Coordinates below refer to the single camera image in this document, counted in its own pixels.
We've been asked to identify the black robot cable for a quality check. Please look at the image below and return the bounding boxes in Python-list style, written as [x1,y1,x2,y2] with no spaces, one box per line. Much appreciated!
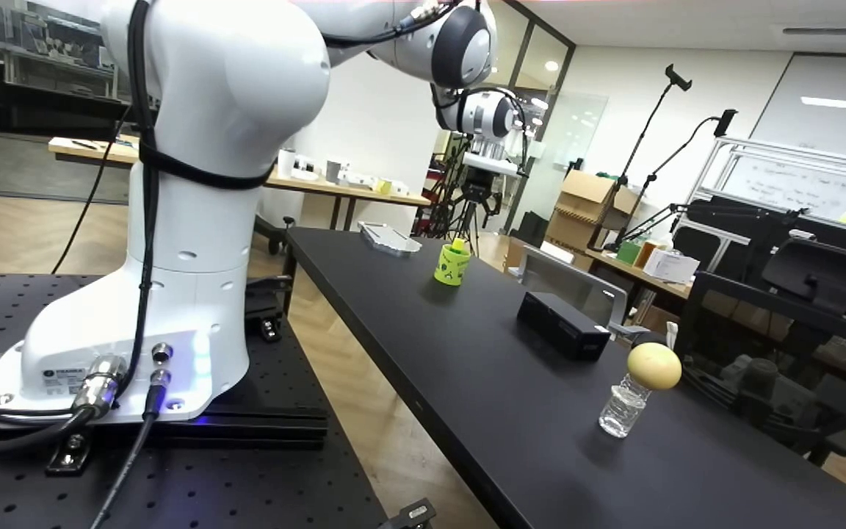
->
[88,0,277,529]

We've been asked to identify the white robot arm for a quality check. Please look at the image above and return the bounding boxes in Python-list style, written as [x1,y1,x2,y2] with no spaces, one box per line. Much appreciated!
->
[0,0,509,425]

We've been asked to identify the yellow lemon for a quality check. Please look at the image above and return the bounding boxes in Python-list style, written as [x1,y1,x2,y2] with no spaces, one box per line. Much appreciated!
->
[627,341,681,392]

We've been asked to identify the wooden table black legs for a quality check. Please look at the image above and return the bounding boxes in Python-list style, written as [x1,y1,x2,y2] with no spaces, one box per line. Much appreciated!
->
[47,135,430,233]

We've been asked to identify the clear glass cup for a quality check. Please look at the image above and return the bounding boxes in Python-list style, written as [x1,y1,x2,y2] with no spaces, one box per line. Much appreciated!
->
[596,385,650,439]

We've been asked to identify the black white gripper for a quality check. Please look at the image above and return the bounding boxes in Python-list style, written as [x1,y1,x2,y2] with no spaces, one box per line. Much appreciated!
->
[455,157,518,245]

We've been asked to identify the green plastic cup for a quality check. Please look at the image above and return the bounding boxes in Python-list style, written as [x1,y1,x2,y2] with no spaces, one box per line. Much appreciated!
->
[432,238,470,288]

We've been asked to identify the black rectangular box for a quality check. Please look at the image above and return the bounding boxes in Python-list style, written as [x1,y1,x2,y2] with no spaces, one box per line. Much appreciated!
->
[518,292,611,363]

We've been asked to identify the stacked cardboard boxes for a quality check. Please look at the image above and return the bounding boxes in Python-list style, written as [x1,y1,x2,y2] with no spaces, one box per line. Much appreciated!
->
[548,172,639,250]

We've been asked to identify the white stapler tray device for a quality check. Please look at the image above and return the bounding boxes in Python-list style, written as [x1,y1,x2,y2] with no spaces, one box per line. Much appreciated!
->
[360,220,421,256]

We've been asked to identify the black optical breadboard base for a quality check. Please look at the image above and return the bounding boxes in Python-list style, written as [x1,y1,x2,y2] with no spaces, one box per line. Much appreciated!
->
[0,270,392,529]

